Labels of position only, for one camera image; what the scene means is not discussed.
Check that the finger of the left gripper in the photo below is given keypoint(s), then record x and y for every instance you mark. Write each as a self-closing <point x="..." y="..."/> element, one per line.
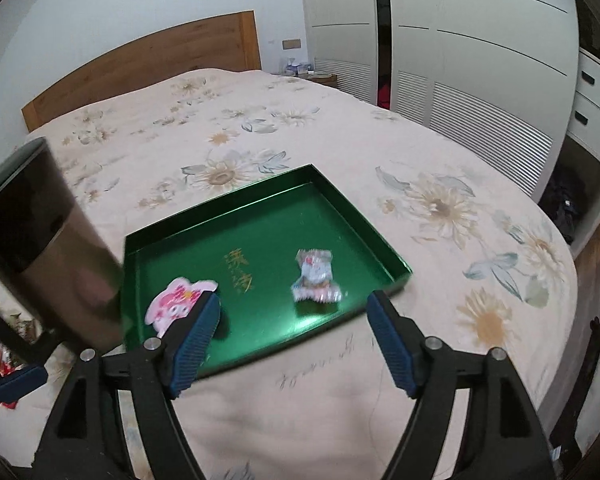
<point x="36" y="377"/>

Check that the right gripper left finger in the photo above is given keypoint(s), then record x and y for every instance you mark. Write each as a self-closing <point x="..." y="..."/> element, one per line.
<point x="84" y="437"/>

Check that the pink cartoon snack packet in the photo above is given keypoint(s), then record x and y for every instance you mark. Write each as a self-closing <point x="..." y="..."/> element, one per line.
<point x="175" y="302"/>

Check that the small clear pink candy packet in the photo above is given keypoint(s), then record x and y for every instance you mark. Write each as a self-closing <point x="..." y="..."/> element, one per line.
<point x="316" y="282"/>

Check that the red rectangular snack packet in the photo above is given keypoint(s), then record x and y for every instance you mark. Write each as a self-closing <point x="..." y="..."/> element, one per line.
<point x="13" y="384"/>

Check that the brown black electric kettle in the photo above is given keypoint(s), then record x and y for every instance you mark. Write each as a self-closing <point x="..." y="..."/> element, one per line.
<point x="52" y="259"/>

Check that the floral pink bed quilt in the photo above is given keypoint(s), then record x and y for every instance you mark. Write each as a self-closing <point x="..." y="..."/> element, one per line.
<point x="442" y="376"/>

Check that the green tray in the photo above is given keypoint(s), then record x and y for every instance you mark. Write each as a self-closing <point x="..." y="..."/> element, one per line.
<point x="247" y="242"/>

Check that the white drawer cabinet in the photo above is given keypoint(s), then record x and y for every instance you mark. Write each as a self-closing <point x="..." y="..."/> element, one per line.
<point x="572" y="196"/>

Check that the white wardrobe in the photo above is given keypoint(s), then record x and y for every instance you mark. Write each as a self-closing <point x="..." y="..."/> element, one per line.
<point x="496" y="76"/>

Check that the wooden nightstand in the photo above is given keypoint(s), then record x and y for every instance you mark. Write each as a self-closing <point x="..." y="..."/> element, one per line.
<point x="326" y="79"/>

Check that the wooden headboard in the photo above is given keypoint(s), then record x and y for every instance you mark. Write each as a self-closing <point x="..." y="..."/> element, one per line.
<point x="226" y="42"/>

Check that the wall switch plate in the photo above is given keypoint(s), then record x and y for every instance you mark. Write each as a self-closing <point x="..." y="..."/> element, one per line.
<point x="291" y="44"/>

